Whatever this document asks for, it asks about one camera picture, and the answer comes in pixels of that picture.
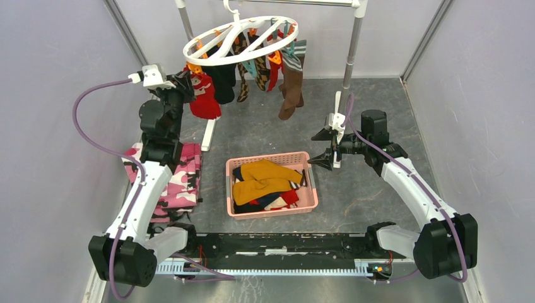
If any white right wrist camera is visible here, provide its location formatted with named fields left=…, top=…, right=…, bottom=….
left=326, top=113, right=346, bottom=141

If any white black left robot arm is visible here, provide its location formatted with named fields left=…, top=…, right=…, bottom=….
left=88, top=71, right=198, bottom=287

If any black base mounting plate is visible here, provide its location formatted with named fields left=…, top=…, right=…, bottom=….
left=179, top=233, right=405, bottom=270

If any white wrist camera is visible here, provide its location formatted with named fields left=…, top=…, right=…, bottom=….
left=326, top=113, right=346, bottom=141
left=127, top=64, right=176, bottom=90

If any orange clothes clip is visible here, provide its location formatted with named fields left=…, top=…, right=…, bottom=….
left=267, top=50, right=282, bottom=65
left=185, top=61, right=204, bottom=76

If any pink camouflage folded cloth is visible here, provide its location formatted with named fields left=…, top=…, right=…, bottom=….
left=121, top=142, right=203, bottom=223

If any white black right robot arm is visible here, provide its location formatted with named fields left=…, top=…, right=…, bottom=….
left=309, top=109, right=478, bottom=283

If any white metal drying rack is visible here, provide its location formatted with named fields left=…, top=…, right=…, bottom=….
left=175, top=0, right=368, bottom=169

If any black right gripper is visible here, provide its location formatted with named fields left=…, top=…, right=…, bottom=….
left=308, top=128, right=370, bottom=171

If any red cloth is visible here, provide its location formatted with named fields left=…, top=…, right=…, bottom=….
left=190, top=73, right=221, bottom=120

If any pink perforated plastic basket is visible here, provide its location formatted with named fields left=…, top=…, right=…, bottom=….
left=226, top=151, right=319, bottom=220

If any yellow cloth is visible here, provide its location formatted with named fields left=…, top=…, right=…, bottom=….
left=232, top=159, right=307, bottom=206

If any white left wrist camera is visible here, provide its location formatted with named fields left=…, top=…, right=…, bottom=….
left=127, top=64, right=176, bottom=90

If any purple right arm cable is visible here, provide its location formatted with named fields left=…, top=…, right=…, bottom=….
left=345, top=92, right=469, bottom=285

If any black sock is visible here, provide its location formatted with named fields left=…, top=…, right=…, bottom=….
left=203, top=63, right=236, bottom=105

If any white round clip hanger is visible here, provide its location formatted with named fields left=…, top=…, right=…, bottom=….
left=183, top=1, right=299, bottom=66

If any red white santa sock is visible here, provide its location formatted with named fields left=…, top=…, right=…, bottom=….
left=266, top=30, right=284, bottom=92

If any argyle brown yellow sock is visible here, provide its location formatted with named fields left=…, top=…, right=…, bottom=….
left=232, top=33, right=250, bottom=103

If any teal clothes clip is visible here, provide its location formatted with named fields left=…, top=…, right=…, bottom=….
left=242, top=59, right=258, bottom=78

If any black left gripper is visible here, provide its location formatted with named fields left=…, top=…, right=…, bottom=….
left=151, top=70, right=196, bottom=140

